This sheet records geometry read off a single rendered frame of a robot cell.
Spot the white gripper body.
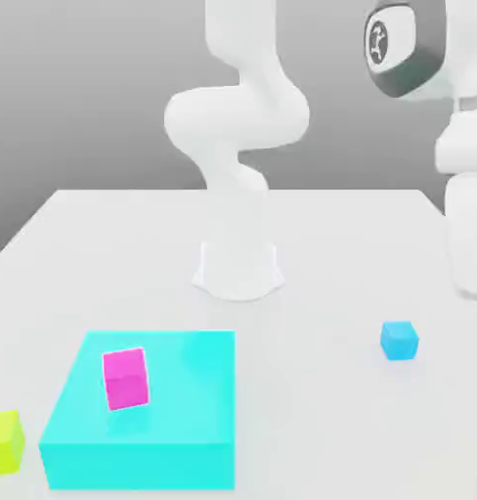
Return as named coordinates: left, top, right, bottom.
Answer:
left=444, top=171, right=477, bottom=303

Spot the small blue cube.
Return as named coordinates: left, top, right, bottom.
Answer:
left=379, top=320, right=420, bottom=361

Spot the small magenta cube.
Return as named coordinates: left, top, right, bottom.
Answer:
left=102, top=346, right=151, bottom=412

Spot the small lime cube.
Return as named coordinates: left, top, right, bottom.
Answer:
left=0, top=409, right=26, bottom=479

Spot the large cyan box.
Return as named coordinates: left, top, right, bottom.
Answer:
left=37, top=329, right=237, bottom=492

